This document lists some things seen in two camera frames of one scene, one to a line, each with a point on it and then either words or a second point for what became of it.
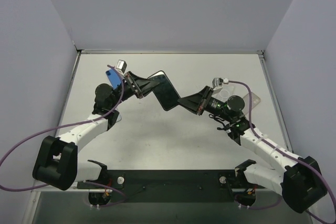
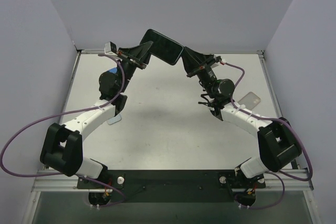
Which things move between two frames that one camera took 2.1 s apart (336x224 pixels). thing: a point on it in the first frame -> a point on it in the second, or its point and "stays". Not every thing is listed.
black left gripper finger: x=139 y=85 -> x=136 y=53
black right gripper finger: x=195 y=102 -> x=193 y=60
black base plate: x=170 y=186 stays
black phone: x=165 y=92 -> x=163 y=47
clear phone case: x=255 y=101 stays
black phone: x=118 y=117 stays
